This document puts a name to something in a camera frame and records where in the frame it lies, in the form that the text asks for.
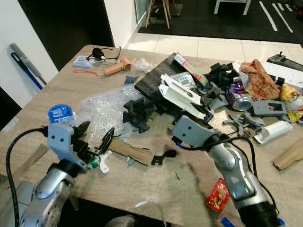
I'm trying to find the small white plastic hook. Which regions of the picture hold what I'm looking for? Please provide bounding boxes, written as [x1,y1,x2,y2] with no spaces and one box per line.
[99,152,112,174]

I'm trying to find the long brown cardboard strip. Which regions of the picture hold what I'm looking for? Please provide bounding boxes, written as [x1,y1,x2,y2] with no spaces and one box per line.
[108,138,155,166]

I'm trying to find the clear bubble wrap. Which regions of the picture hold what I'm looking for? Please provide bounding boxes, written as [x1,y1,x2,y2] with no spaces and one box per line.
[73,84,137,139]

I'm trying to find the small black plastic clip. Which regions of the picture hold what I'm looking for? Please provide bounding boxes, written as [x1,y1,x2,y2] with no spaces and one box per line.
[151,149,177,166]

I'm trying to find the black star-shaped printed part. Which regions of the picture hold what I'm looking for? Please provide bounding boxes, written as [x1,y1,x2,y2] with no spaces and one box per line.
[122,96,153,134]

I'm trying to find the white labelled package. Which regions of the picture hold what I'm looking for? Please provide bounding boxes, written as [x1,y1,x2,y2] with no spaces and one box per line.
[170,71,195,91]

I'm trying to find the grey chunky printed part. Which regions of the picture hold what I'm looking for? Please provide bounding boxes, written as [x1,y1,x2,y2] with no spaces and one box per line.
[200,85,228,112]

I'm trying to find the dark grey felt pad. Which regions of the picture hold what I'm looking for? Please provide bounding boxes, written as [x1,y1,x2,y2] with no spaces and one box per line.
[134,52,178,98]

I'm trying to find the thin brown cardboard strip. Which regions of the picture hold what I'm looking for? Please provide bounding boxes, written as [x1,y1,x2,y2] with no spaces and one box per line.
[23,144,51,176]

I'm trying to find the orange plastic strip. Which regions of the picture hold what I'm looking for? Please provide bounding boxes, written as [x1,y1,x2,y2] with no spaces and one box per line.
[73,69,101,78]

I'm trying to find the pink green slim box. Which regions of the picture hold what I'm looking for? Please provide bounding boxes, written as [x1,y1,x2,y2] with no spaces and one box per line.
[172,52,209,86]

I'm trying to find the small blue grey piece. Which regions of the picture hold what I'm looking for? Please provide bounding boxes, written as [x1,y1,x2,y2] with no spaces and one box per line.
[123,74,138,87]

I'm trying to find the black blocky printed part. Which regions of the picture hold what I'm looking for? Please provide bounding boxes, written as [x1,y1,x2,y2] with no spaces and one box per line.
[205,62,238,88]

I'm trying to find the small white blue box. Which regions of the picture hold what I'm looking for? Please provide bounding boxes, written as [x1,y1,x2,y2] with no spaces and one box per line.
[73,55,93,69]

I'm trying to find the crushed purple drink can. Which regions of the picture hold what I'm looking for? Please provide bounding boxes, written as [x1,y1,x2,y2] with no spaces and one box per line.
[224,81,256,112]

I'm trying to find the grey flat printed part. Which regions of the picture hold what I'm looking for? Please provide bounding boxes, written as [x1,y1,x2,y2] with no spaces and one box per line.
[222,113,266,138]

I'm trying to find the white paper scrap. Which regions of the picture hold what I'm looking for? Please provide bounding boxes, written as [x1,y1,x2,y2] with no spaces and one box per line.
[135,200,151,209]

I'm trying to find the blue stick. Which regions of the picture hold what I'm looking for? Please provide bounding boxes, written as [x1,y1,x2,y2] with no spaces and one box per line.
[10,52,44,91]

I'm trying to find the black framed glasses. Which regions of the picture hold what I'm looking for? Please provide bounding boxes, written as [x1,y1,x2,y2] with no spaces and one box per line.
[87,46,122,65]

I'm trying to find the red snack wrapper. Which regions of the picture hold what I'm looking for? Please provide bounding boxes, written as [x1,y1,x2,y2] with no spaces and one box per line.
[205,178,231,213]

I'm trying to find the crumpled red snack bag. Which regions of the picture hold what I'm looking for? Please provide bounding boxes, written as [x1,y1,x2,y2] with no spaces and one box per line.
[239,59,281,102]

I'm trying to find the black floor mat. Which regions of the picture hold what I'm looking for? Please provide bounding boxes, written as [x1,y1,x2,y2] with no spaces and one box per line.
[137,0,303,44]

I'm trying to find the white plastic cylinder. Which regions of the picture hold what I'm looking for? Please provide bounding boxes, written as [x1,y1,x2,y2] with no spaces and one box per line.
[253,120,294,145]

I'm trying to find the wooden legged chair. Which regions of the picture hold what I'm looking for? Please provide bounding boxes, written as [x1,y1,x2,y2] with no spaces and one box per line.
[144,0,174,29]

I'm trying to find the yellow snack wrapper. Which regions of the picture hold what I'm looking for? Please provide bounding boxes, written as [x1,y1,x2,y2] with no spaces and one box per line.
[279,84,303,123]

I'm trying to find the folded brown cardboard piece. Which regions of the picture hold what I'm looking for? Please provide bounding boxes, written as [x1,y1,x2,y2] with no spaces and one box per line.
[272,137,303,171]

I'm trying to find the white flat board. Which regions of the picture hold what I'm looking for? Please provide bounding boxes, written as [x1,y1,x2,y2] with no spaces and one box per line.
[262,61,303,88]

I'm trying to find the black flat device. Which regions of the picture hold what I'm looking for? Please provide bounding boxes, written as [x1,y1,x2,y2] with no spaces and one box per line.
[266,52,303,72]

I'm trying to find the white small table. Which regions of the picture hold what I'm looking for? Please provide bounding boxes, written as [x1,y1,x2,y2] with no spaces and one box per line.
[214,0,252,16]

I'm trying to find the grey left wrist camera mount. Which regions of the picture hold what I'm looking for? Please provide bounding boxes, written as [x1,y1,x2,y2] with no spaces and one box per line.
[47,123,84,164]

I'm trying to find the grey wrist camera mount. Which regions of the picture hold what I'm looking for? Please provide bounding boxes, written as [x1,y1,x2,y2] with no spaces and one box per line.
[172,115,221,148]
[47,123,84,164]

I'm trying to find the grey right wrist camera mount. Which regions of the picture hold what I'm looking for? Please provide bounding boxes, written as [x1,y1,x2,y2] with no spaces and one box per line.
[172,115,221,148]

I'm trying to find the white printed bracket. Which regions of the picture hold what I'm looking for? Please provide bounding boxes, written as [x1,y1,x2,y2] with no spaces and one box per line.
[158,73,212,120]

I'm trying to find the tan plastic handle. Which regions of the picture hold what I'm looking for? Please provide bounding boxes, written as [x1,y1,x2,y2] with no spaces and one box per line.
[103,57,132,78]

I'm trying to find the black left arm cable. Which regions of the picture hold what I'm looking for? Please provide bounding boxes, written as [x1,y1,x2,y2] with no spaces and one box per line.
[5,126,50,227]

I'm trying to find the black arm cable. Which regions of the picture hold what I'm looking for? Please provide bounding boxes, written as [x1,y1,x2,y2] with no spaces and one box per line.
[5,126,50,227]
[172,131,280,213]

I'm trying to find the grey rectangular printed frame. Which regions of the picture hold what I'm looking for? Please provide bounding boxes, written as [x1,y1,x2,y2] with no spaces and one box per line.
[250,99,289,119]

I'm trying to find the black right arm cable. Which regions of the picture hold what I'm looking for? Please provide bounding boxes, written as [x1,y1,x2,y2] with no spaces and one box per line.
[172,131,280,213]

